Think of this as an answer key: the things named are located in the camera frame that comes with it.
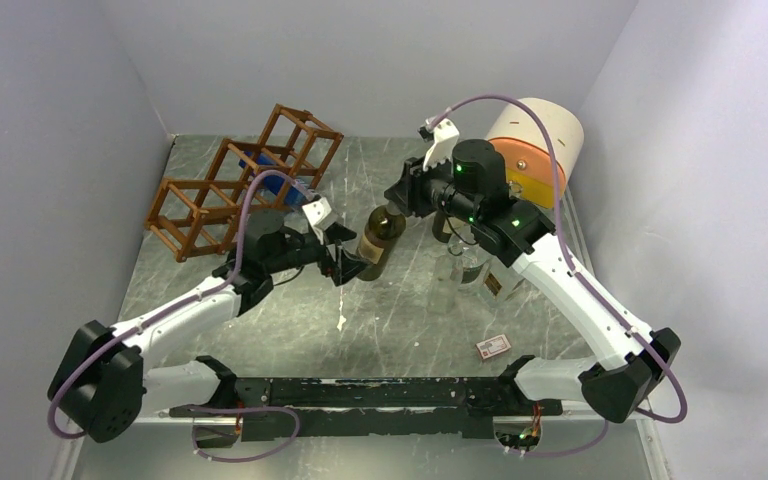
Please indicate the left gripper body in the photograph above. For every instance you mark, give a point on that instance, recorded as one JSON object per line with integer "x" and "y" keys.
{"x": 300, "y": 250}

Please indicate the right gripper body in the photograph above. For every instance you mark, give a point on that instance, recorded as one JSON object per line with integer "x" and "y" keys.
{"x": 441, "y": 194}

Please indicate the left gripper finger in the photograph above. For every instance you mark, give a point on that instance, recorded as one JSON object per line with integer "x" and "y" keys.
{"x": 339, "y": 235}
{"x": 347, "y": 267}

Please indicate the green glass wine bottle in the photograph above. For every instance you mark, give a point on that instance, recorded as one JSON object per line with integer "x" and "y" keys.
{"x": 384, "y": 227}

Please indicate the brown wooden wine rack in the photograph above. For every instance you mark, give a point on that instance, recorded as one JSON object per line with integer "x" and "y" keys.
{"x": 199, "y": 217}

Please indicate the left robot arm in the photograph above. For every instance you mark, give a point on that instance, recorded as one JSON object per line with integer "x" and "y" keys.
{"x": 110, "y": 375}

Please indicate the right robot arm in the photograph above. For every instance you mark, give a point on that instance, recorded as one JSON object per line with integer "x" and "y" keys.
{"x": 525, "y": 240}

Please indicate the clear square glass bottle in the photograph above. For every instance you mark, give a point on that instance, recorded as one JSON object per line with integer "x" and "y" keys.
{"x": 498, "y": 283}

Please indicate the cream orange cylindrical box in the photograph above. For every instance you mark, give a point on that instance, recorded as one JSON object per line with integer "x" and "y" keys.
{"x": 518, "y": 139}

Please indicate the small red white box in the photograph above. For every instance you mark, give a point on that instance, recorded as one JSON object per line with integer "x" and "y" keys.
{"x": 493, "y": 346}

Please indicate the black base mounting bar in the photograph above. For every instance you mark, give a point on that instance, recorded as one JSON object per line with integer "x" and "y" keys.
{"x": 318, "y": 407}

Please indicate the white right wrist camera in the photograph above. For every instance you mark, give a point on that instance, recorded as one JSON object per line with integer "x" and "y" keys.
{"x": 443, "y": 135}

